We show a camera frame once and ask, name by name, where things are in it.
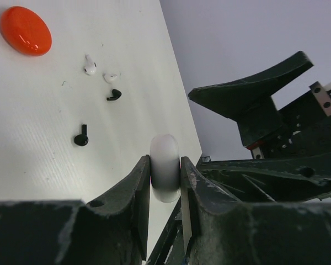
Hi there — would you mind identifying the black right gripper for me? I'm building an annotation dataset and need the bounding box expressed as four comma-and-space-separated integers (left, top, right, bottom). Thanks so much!
188, 51, 331, 202

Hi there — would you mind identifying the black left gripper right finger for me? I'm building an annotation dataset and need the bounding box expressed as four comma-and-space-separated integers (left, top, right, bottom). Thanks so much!
181, 157, 331, 264

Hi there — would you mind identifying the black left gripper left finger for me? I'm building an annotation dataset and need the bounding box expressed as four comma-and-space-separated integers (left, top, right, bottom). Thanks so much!
0, 155, 150, 264

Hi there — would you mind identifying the white round charging case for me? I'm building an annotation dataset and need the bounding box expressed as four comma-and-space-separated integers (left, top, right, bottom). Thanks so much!
150, 134, 180, 203

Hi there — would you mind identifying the white earbud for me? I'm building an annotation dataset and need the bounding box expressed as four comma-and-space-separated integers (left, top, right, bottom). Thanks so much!
103, 73, 119, 84
83, 55, 97, 76

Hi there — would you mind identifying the orange round charging case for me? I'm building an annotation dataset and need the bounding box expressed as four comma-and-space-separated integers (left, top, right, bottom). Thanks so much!
0, 6, 52, 56

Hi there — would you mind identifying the black earbud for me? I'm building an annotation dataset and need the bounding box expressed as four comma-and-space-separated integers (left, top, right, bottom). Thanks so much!
106, 88, 122, 101
73, 124, 89, 147

